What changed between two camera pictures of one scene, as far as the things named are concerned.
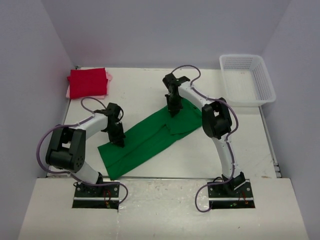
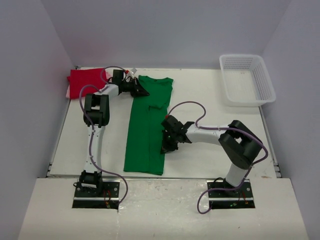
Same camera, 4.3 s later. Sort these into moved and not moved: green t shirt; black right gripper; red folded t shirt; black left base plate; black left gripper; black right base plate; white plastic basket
Moved: green t shirt; black left gripper; black right gripper
Not moved: white plastic basket; black right base plate; black left base plate; red folded t shirt
